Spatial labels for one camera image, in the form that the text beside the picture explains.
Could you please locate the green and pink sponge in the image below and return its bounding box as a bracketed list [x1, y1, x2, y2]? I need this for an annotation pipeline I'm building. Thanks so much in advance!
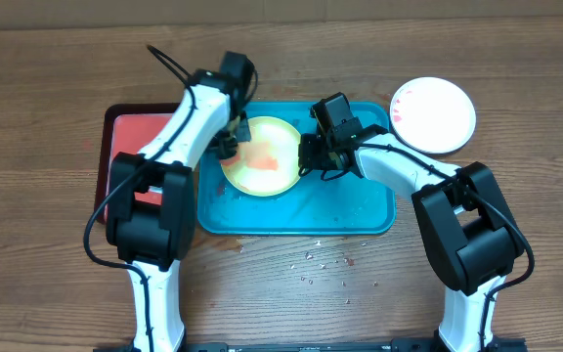
[219, 153, 241, 167]

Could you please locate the yellow plate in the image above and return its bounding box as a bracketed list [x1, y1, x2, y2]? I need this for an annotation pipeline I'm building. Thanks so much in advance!
[221, 116, 301, 197]

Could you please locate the white plate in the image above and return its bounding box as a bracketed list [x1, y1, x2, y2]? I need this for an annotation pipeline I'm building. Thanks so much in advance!
[389, 77, 477, 154]

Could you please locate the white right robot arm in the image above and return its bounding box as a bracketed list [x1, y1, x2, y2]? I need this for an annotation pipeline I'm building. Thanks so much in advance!
[298, 133, 535, 351]

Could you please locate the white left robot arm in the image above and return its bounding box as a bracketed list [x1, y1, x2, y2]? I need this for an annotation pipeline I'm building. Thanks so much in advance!
[97, 83, 249, 351]

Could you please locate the teal plastic tray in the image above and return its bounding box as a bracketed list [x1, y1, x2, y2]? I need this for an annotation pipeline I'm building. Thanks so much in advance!
[197, 102, 396, 236]

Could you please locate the dark tray with red liquid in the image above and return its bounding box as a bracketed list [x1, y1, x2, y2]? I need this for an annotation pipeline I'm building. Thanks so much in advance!
[94, 103, 179, 209]

